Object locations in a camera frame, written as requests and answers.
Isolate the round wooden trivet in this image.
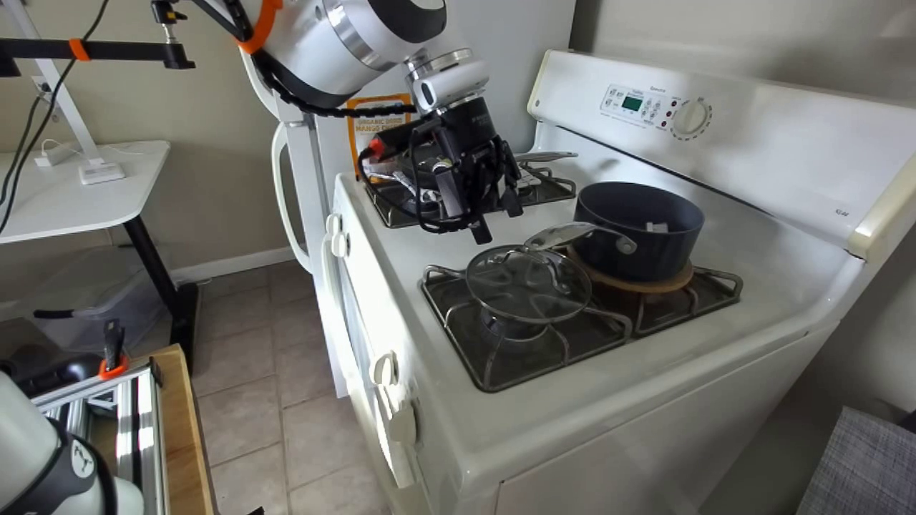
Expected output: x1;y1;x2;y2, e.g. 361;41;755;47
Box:
580;262;698;302

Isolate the black burner grate under pan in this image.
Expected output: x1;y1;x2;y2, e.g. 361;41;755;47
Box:
364;157;577;232

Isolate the black cart equipment box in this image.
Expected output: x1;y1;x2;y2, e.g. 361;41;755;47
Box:
0;349;107;400

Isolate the wood and aluminium robot cart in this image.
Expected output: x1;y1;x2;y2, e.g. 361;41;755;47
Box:
26;342;221;515

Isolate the thin black hanging cable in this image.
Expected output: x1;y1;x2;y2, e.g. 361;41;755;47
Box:
0;0;115;234

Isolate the clear glass pot lid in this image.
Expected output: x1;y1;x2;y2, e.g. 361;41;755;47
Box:
462;240;602;329

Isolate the black burner grate under pot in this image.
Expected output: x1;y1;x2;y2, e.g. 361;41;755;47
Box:
419;252;748;396

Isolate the white robot base link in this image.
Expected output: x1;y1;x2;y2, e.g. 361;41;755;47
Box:
0;369;148;515

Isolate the white desk with black leg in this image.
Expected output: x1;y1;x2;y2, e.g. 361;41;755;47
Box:
0;139;200;379

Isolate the black bar with orange clip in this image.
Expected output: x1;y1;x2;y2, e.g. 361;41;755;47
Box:
0;38;200;81

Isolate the orange and black clamp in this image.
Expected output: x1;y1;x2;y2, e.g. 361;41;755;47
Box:
98;317;135;383

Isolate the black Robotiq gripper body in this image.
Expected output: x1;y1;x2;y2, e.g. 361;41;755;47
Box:
430;94;510;190

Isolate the orange snack bag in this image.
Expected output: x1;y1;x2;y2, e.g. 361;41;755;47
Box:
343;93;419;187

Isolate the black corrugated cable conduit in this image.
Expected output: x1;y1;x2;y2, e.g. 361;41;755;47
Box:
241;44;424;124

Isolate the black pot with steel handle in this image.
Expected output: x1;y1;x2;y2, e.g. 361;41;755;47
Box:
524;180;706;286

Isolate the white oven control dial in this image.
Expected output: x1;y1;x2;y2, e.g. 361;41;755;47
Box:
669;94;715;144

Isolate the orange arm strap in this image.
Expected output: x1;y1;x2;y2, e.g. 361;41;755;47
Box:
235;0;285;58

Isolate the white gas stove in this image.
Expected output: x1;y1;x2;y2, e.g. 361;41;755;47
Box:
313;47;916;515

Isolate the white tripod stand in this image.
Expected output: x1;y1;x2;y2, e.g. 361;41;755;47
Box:
0;0;104;173

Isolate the grey checkered mat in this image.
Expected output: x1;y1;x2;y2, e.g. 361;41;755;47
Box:
795;407;916;515

